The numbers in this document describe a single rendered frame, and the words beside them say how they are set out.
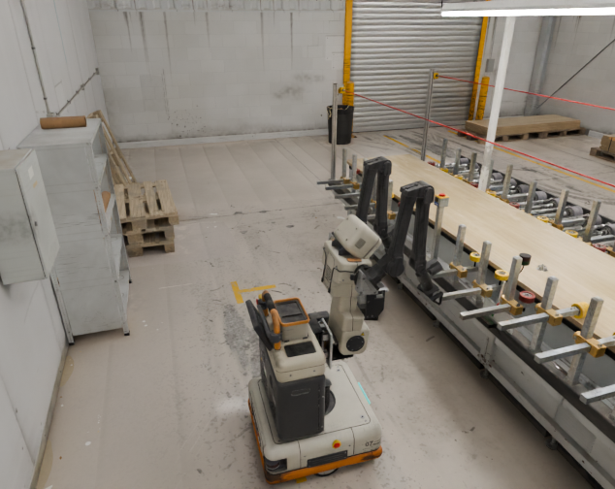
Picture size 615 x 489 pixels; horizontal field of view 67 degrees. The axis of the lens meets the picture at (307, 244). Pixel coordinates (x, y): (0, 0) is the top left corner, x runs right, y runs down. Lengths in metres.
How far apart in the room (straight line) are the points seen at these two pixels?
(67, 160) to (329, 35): 7.61
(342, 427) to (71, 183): 2.34
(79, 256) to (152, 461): 1.54
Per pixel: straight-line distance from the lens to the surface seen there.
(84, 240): 3.69
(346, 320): 2.45
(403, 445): 3.08
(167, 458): 3.07
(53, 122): 3.99
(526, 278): 3.05
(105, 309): 3.95
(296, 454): 2.67
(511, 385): 3.40
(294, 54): 10.13
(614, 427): 2.54
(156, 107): 9.84
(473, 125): 10.69
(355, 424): 2.76
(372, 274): 2.19
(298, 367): 2.32
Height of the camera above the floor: 2.28
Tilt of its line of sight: 26 degrees down
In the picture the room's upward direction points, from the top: straight up
